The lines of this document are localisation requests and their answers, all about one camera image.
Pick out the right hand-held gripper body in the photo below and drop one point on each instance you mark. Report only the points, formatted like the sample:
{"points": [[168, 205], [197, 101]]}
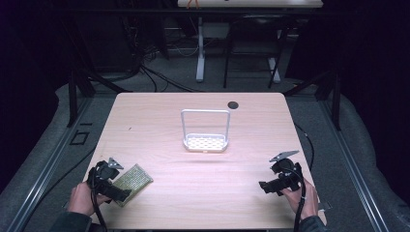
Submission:
{"points": [[288, 174]]}

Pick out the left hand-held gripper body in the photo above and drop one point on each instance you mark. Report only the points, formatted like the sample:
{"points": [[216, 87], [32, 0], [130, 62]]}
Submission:
{"points": [[103, 175]]}

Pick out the green scouring sponge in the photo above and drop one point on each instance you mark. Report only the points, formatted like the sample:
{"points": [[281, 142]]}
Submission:
{"points": [[135, 180]]}

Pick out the white sponge rack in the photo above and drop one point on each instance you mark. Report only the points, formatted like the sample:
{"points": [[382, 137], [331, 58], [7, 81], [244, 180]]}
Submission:
{"points": [[205, 141]]}

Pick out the person's right hand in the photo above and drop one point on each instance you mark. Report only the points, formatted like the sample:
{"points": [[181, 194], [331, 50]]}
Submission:
{"points": [[303, 201]]}

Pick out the person's left hand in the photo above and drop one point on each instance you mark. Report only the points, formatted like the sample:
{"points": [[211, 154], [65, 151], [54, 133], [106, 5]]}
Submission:
{"points": [[82, 199]]}

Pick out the black table grommet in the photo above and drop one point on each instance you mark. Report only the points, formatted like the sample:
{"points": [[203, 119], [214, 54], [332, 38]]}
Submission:
{"points": [[232, 105]]}

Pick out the black chair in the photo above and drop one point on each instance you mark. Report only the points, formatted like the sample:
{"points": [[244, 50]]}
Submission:
{"points": [[254, 29]]}

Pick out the white desk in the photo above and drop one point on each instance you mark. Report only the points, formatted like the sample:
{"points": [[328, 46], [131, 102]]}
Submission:
{"points": [[251, 3]]}

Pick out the metal floor rail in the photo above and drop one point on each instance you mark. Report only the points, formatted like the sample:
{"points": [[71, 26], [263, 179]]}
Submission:
{"points": [[48, 167], [354, 167]]}

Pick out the black frame post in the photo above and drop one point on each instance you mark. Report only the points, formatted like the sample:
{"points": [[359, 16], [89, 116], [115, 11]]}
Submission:
{"points": [[336, 96], [73, 96]]}

